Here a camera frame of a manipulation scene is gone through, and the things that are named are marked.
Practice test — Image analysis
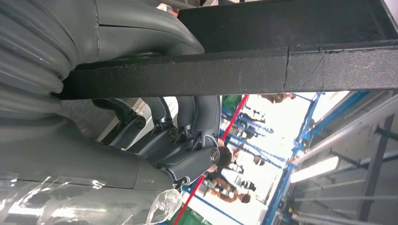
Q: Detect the clear plastic film wrap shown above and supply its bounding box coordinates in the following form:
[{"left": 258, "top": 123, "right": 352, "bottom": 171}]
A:
[{"left": 0, "top": 173, "right": 184, "bottom": 225}]

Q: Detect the thin red bar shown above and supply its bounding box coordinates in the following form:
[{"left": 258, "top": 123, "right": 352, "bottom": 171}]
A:
[{"left": 172, "top": 94, "right": 250, "bottom": 225}]

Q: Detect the ceiling light strip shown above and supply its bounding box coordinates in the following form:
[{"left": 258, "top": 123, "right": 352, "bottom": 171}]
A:
[{"left": 290, "top": 156, "right": 339, "bottom": 184}]

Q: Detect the blue steel post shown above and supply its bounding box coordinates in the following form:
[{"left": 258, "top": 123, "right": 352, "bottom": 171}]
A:
[{"left": 261, "top": 91, "right": 326, "bottom": 225}]

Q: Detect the black steel post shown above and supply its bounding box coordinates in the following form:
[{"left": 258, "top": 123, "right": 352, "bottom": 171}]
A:
[{"left": 359, "top": 115, "right": 396, "bottom": 221}]

